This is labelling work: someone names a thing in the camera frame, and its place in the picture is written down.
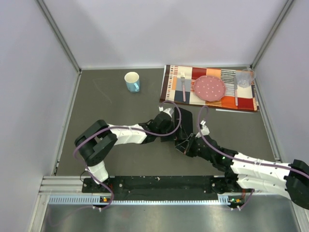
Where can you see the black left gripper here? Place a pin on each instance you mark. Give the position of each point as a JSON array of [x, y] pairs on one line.
[[170, 137]]

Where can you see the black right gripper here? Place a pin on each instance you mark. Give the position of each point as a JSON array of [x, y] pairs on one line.
[[186, 147]]

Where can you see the black zip tool case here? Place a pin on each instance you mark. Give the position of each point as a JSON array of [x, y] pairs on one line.
[[186, 127]]

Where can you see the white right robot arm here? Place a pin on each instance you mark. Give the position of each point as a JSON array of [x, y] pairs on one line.
[[290, 180]]

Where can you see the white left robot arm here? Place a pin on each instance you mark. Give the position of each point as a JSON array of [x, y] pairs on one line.
[[97, 141]]

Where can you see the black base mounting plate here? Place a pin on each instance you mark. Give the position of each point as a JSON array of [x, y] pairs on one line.
[[169, 188]]

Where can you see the colourful patterned placemat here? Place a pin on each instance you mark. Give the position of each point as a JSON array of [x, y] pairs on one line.
[[172, 88]]

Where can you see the blue ceramic mug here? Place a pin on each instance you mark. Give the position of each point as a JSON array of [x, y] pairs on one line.
[[132, 80]]

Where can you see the pink polka dot plate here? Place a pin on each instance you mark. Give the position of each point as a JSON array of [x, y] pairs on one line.
[[209, 88]]

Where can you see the clear plastic cup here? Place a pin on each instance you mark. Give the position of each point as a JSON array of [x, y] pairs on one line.
[[245, 77]]

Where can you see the pink handled fork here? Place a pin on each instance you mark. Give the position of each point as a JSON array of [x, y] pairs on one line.
[[183, 86]]

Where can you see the grey slotted cable duct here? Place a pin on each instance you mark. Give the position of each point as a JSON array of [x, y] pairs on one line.
[[98, 200]]

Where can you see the pink handled knife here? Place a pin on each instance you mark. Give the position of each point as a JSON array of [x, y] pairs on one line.
[[236, 91]]

